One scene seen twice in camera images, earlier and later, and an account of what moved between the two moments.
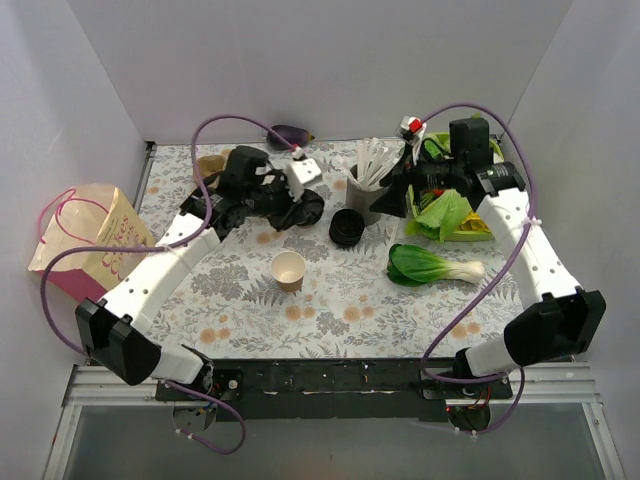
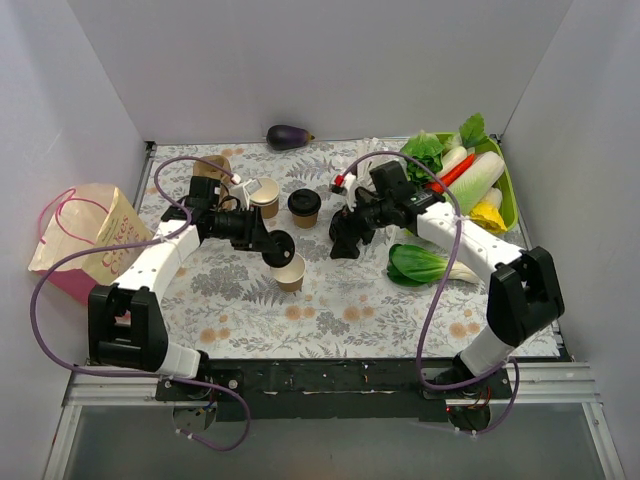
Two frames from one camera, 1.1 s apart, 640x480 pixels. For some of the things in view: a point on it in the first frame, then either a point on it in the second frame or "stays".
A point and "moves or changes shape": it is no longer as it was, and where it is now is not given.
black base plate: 332,389 stays
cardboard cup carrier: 208,164 stays
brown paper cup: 288,269 moves or changes shape
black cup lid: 311,208 stays
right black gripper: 409,176 → 357,220
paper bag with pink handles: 87,216 stays
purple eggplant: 293,135 stays
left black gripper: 288,206 → 256,228
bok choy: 409,266 stays
